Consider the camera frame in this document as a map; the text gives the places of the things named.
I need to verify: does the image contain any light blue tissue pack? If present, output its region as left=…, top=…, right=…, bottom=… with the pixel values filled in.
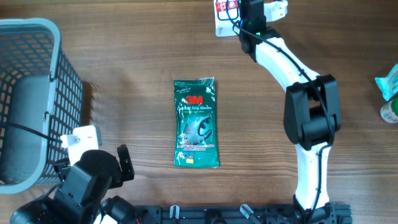
left=375, top=64, right=398, bottom=101

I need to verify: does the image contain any grey plastic basket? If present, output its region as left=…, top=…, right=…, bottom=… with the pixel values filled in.
left=1, top=18, right=85, bottom=194

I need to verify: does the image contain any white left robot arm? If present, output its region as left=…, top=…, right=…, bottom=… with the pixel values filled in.
left=10, top=144, right=135, bottom=223

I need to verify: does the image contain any green lid jar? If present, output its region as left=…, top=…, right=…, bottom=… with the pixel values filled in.
left=380, top=98, right=398, bottom=124

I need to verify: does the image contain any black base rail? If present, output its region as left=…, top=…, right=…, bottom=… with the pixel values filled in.
left=135, top=203, right=353, bottom=224

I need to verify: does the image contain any white barcode scanner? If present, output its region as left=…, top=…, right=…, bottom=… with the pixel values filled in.
left=213, top=0, right=240, bottom=37

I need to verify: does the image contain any red coffee stick sachet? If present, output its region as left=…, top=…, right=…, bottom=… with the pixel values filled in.
left=215, top=0, right=239, bottom=13

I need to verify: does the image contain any green 3M gloves packet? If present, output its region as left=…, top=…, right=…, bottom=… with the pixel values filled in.
left=174, top=77, right=220, bottom=169

